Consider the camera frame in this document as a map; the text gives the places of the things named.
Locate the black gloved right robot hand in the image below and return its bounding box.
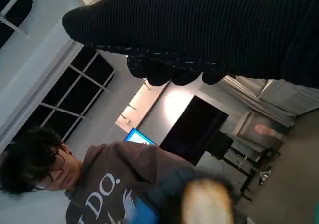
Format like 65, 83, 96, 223
62, 0, 319, 91

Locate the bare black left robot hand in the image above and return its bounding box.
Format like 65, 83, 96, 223
125, 170, 239, 224

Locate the toy bread bun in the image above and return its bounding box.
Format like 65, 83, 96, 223
181, 178, 235, 224

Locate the person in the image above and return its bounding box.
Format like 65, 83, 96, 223
0, 126, 200, 224

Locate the blue lit monitor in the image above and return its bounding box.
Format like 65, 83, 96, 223
123, 127, 156, 146

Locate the black television screen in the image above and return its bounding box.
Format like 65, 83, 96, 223
159, 95, 230, 167

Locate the black equipment stand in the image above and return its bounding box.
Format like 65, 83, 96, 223
206, 131, 281, 200

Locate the grey box with pink item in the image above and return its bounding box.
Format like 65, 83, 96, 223
233, 112, 288, 158

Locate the dark paned window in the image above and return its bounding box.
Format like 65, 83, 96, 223
11, 50, 117, 145
0, 0, 34, 48

